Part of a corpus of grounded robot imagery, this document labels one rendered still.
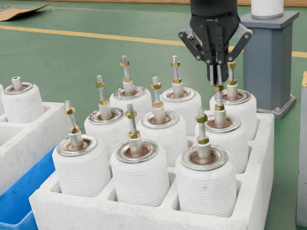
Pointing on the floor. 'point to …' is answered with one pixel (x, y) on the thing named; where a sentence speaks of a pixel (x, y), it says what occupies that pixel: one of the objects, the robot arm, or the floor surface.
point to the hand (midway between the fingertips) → (217, 73)
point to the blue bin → (24, 195)
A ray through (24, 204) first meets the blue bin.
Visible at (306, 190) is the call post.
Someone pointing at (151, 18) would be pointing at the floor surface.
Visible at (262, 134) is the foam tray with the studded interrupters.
